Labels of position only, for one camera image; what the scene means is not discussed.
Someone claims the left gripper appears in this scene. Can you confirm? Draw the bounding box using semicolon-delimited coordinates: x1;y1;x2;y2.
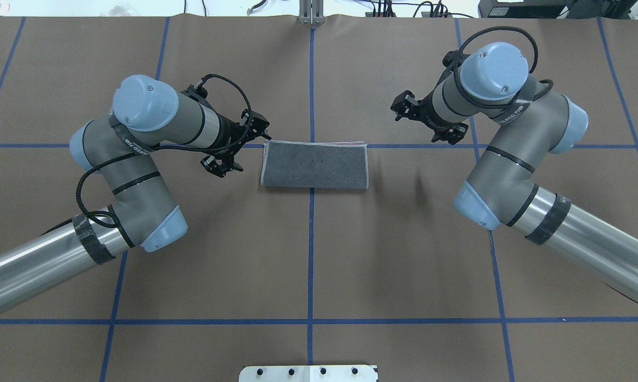
213;110;271;160

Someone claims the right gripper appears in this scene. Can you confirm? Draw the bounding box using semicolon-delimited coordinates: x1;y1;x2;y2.
390;90;447;132

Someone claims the pink and grey towel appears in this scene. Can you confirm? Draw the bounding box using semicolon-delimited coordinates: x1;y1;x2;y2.
260;140;369;189

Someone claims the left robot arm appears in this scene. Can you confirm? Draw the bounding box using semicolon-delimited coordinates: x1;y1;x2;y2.
0;73;270;316

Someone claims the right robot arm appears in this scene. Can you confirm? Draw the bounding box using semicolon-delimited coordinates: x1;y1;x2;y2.
390;42;638;304

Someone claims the black box with label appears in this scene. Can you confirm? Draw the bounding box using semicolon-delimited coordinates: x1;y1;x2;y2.
477;1;567;19

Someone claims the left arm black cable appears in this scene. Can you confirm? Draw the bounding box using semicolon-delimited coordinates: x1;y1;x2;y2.
75;73;256;229

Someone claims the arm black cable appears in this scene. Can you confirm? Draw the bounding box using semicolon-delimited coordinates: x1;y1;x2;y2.
442;25;556;112
75;73;256;229

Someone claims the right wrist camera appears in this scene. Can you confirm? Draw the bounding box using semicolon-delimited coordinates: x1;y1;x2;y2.
431;123;470;145

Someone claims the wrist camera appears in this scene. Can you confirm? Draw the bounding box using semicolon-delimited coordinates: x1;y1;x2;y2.
200;154;244;178
431;123;470;145

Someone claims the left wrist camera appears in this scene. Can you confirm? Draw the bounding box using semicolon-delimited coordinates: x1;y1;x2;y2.
200;154;244;178

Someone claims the aluminium frame post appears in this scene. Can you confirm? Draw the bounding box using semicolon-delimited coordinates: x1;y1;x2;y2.
298;0;325;27

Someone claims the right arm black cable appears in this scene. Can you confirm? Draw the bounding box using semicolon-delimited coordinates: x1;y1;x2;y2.
442;25;556;112

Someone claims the white camera mast base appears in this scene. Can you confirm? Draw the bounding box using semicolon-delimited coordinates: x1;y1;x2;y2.
238;364;380;381

